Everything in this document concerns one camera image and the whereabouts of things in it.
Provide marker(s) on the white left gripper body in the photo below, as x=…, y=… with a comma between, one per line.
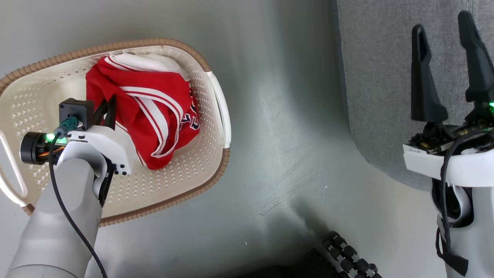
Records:
x=106, y=144

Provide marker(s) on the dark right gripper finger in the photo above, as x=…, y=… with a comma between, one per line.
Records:
x=478, y=65
x=424, y=85

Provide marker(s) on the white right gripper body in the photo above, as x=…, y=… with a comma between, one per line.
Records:
x=455, y=162

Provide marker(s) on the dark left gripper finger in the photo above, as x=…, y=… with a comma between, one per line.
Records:
x=112, y=114
x=99, y=113

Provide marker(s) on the red white striped garment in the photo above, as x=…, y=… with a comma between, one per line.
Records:
x=154, y=116

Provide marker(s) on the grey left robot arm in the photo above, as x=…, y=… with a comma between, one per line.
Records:
x=58, y=224

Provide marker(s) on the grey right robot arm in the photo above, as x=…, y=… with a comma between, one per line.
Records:
x=478, y=239

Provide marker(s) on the grey fabric sofa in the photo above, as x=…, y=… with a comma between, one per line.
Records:
x=378, y=77

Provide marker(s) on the cream perforated laundry basket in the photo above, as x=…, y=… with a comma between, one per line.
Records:
x=166, y=189

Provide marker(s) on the black roller robot wheel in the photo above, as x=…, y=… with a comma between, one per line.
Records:
x=349, y=255

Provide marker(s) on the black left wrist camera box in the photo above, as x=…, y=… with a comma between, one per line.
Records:
x=77, y=110

